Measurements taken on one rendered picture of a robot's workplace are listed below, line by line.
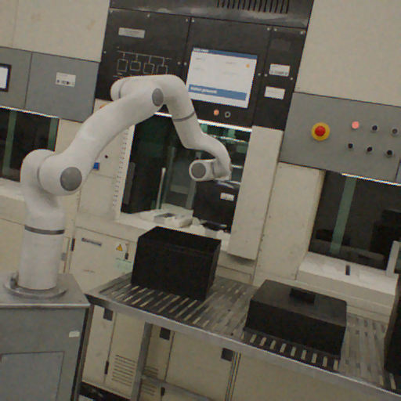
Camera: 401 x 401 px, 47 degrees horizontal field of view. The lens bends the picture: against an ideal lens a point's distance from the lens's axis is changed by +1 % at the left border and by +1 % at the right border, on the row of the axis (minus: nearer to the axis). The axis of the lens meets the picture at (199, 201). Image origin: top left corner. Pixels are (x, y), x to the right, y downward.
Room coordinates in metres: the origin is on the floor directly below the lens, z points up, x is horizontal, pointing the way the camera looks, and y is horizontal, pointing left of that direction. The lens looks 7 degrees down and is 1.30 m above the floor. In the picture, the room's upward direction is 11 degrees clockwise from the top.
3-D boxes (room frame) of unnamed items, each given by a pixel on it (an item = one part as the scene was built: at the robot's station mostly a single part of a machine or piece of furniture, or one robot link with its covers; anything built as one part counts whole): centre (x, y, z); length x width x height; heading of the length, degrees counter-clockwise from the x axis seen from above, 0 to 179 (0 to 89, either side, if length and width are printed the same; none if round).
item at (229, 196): (2.26, -0.11, 1.06); 0.24 x 0.20 x 0.32; 73
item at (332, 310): (1.46, -0.38, 0.83); 0.29 x 0.29 x 0.13; 73
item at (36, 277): (1.40, 0.45, 0.85); 0.19 x 0.19 x 0.18
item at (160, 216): (2.34, 0.15, 0.89); 0.22 x 0.21 x 0.04; 163
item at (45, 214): (1.42, 0.48, 1.07); 0.19 x 0.12 x 0.24; 47
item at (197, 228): (2.26, -0.11, 0.89); 0.22 x 0.21 x 0.04; 163
